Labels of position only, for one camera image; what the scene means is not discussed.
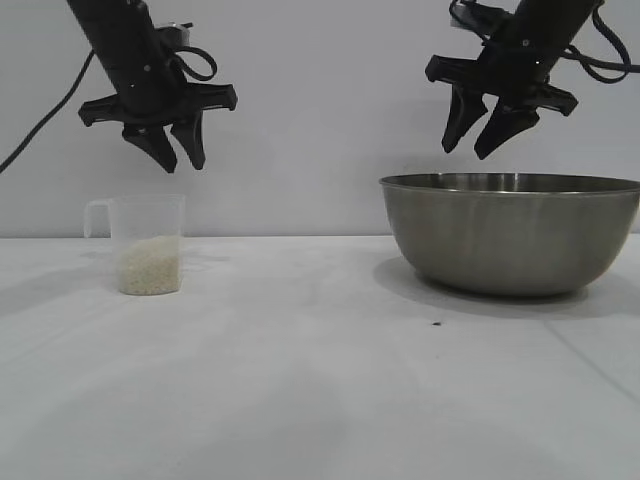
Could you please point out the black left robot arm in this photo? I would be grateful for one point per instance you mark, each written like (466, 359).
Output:
(107, 20)

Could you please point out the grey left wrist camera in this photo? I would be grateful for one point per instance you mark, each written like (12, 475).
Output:
(177, 32)

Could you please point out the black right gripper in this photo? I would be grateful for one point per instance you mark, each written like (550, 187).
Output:
(520, 65)

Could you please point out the translucent plastic measuring cup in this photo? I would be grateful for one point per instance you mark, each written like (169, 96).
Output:
(150, 220)

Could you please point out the white rice grains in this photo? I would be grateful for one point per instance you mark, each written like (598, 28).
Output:
(150, 265)

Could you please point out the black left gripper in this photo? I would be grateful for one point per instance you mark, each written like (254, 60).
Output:
(145, 85)

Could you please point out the stainless steel mixing bowl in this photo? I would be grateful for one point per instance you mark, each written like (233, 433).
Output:
(500, 240)

